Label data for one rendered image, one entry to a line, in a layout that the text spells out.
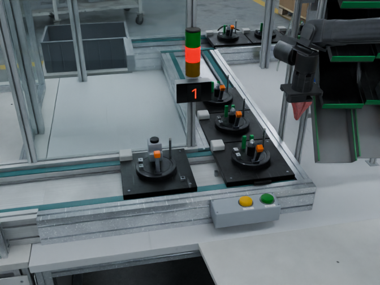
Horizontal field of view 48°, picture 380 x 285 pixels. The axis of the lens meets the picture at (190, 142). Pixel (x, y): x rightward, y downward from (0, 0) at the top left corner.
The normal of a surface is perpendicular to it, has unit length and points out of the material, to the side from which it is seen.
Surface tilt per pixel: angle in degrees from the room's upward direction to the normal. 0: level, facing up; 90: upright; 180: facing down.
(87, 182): 0
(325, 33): 72
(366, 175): 0
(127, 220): 90
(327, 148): 45
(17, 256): 0
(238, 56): 90
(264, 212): 90
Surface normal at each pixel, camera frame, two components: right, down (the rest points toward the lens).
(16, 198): 0.00, -0.85
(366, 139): 0.01, -0.23
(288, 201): 0.19, 0.51
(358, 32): -0.77, 0.03
